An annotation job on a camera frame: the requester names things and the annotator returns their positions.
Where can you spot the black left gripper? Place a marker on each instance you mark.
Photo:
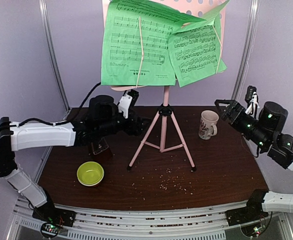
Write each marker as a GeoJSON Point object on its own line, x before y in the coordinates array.
{"type": "Point", "coordinates": [137, 129]}

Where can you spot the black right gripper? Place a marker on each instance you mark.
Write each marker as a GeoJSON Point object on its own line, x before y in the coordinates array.
{"type": "Point", "coordinates": [232, 111]}

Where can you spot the brown wooden metronome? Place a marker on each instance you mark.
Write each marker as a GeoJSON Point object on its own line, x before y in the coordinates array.
{"type": "Point", "coordinates": [99, 151]}

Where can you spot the green sheet music page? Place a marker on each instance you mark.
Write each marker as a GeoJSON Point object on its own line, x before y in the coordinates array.
{"type": "Point", "coordinates": [196, 54]}
{"type": "Point", "coordinates": [136, 50]}

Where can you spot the pink music stand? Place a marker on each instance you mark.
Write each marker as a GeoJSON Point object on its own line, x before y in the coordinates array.
{"type": "Point", "coordinates": [164, 120]}

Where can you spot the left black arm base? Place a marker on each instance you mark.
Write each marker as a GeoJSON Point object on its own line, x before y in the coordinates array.
{"type": "Point", "coordinates": [53, 215]}

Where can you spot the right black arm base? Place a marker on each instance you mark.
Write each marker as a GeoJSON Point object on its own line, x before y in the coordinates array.
{"type": "Point", "coordinates": [253, 210]}

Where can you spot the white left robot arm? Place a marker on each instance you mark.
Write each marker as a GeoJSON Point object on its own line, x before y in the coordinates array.
{"type": "Point", "coordinates": [31, 133]}

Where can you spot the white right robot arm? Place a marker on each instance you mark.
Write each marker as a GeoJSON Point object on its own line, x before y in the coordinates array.
{"type": "Point", "coordinates": [280, 182]}

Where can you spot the white floral ceramic mug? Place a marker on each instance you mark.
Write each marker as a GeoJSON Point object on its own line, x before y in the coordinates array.
{"type": "Point", "coordinates": [208, 124]}

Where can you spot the green plastic bowl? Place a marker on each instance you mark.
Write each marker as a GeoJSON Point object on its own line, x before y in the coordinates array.
{"type": "Point", "coordinates": [90, 174]}

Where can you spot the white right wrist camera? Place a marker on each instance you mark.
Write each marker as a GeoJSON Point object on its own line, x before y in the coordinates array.
{"type": "Point", "coordinates": [252, 100]}

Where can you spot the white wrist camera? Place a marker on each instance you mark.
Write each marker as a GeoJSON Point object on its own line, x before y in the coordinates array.
{"type": "Point", "coordinates": [252, 100]}
{"type": "Point", "coordinates": [127, 100]}

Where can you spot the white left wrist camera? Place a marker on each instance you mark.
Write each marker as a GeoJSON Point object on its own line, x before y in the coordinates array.
{"type": "Point", "coordinates": [127, 100]}

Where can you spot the right aluminium frame post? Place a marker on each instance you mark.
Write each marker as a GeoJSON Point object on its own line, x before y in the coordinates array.
{"type": "Point", "coordinates": [247, 50]}

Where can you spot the aluminium frame post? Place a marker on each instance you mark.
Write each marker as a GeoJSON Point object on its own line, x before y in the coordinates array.
{"type": "Point", "coordinates": [52, 54]}
{"type": "Point", "coordinates": [247, 50]}

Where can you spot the left aluminium frame post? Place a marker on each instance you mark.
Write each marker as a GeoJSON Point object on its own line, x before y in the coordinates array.
{"type": "Point", "coordinates": [52, 54]}

